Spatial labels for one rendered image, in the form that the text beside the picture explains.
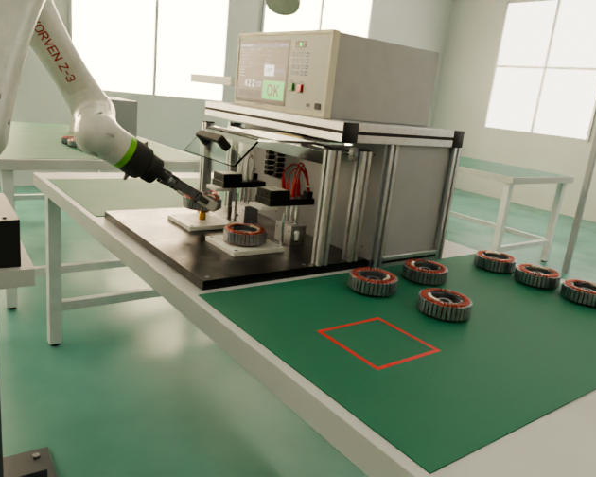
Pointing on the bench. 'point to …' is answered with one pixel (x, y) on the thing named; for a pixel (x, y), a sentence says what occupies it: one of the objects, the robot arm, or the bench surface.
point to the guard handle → (213, 139)
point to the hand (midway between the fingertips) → (201, 200)
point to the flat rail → (293, 150)
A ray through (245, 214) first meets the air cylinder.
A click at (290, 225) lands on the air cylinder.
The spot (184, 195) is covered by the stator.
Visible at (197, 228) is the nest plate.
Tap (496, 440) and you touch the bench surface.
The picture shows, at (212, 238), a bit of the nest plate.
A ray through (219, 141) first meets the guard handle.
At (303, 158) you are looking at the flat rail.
